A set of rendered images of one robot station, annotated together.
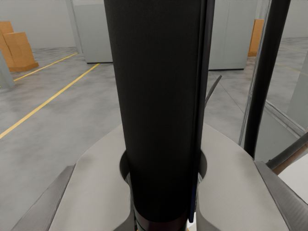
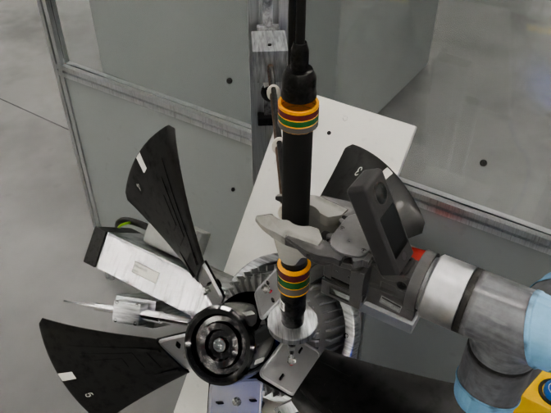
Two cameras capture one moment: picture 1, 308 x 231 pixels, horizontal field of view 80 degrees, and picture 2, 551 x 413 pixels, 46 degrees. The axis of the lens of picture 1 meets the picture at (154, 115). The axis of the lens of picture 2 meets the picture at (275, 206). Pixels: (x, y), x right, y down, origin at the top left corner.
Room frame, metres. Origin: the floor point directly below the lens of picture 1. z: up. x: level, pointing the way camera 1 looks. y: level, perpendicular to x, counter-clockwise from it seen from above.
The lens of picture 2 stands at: (-0.19, 0.51, 2.00)
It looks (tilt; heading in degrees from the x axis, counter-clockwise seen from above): 41 degrees down; 299
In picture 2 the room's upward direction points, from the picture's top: straight up
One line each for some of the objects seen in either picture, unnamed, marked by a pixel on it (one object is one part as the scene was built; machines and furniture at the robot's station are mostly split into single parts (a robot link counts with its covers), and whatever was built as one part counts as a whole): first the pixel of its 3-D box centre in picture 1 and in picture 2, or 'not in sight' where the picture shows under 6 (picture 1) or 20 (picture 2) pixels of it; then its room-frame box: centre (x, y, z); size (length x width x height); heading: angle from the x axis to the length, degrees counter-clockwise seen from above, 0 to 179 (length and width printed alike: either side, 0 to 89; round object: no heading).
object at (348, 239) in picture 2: not in sight; (377, 266); (-0.03, 0.00, 1.46); 0.12 x 0.08 x 0.09; 178
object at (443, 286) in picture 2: not in sight; (445, 288); (-0.12, 0.00, 1.46); 0.08 x 0.05 x 0.08; 88
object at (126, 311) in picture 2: not in sight; (129, 312); (0.42, -0.02, 1.08); 0.07 x 0.04 x 0.06; 8
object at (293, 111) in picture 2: not in sight; (298, 114); (0.08, 0.00, 1.63); 0.04 x 0.04 x 0.03
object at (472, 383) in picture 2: not in sight; (500, 365); (-0.20, -0.01, 1.36); 0.11 x 0.08 x 0.11; 73
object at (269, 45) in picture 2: not in sight; (269, 54); (0.41, -0.53, 1.37); 0.10 x 0.07 x 0.08; 123
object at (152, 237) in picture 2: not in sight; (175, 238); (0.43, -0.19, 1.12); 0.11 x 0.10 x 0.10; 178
